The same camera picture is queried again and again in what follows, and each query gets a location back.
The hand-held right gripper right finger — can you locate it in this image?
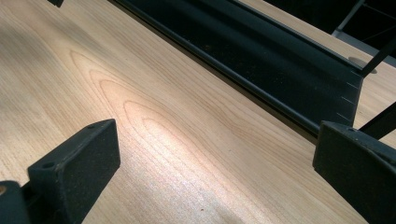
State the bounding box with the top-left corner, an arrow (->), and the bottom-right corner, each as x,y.
312,120 -> 396,224

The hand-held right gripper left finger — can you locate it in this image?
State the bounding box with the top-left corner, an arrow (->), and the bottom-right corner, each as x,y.
27,118 -> 121,224

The black metal bar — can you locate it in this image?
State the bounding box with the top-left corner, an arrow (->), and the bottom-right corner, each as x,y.
360,36 -> 396,78
359,102 -> 396,140

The grey metal stand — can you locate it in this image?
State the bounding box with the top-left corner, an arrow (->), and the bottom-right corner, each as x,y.
331,0 -> 396,68

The black metal rack frame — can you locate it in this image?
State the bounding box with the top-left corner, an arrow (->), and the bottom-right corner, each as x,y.
108,0 -> 365,138

